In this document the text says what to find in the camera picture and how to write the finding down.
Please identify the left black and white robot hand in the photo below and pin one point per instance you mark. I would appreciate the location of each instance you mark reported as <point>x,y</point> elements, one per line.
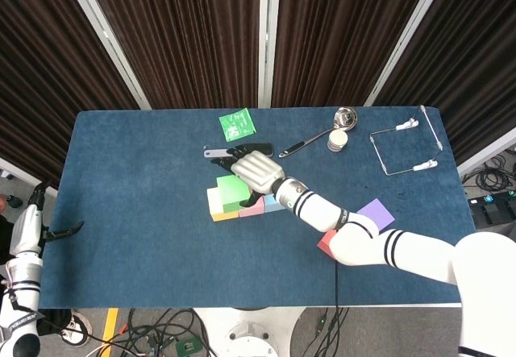
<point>26,228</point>

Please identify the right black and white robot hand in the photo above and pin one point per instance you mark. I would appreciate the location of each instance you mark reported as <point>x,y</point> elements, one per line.
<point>258,169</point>

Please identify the green foam cube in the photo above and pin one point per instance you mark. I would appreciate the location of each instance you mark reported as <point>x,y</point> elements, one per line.
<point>231,189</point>

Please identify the light blue foam cube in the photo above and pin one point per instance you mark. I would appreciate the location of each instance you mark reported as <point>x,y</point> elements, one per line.
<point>272,206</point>

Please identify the yellow foam cube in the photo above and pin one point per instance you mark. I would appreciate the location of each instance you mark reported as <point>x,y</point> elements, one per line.
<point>215,204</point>

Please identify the red foam cube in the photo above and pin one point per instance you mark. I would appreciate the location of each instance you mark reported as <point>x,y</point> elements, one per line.
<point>325,244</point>

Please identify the purple foam cube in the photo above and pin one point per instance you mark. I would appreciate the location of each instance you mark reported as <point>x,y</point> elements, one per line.
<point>379,212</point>

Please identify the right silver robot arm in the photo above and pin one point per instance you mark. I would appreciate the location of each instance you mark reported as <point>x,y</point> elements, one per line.
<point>363,244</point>

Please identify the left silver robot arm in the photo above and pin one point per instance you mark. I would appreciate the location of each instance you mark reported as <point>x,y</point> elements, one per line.
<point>20,304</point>

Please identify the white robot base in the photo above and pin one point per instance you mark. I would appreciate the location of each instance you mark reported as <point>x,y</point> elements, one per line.
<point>250,333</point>

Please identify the pink foam cube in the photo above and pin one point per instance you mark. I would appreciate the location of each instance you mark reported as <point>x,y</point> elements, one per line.
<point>252,210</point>

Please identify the black chair caster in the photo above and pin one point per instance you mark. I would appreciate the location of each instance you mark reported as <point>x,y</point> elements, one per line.
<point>15,201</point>

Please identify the grey brush with black bristles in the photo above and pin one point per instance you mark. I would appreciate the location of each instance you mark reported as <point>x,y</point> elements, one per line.
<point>215,153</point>

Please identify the green foil sachet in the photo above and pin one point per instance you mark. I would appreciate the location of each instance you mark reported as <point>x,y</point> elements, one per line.
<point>238,125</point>

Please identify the small white jar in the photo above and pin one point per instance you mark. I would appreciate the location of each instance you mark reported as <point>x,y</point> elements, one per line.
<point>337,140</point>

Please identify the black trouser leg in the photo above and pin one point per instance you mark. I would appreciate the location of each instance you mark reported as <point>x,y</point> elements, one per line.
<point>56,320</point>

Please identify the black and white sneaker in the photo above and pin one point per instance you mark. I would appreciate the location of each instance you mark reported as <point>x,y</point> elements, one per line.
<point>76,329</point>

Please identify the yellow floor tape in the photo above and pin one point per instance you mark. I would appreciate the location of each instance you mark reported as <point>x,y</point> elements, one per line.
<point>109,325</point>

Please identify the blue fabric table cover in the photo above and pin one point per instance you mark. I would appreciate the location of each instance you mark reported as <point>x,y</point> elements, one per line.
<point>161,260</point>

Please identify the white plastic clip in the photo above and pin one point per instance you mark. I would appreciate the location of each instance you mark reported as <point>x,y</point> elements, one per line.
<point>406,125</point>
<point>425,166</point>

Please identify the dark brown curtain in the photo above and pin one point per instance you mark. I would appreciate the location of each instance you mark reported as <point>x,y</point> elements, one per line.
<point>475,59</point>
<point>342,34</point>
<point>48,71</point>
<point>181,34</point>

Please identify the thin white rod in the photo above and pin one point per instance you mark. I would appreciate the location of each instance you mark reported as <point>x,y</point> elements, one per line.
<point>432,129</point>

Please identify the black device box with lights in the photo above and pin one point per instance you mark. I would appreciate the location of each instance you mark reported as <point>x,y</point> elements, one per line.
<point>492,210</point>

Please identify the white partition rail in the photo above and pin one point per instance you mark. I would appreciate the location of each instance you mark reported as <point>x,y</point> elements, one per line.
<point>488,153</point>
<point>20,171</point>

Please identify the white partition post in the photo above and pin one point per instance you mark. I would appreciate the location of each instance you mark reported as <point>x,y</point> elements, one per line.
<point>268,34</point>
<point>109,38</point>
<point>407,38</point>

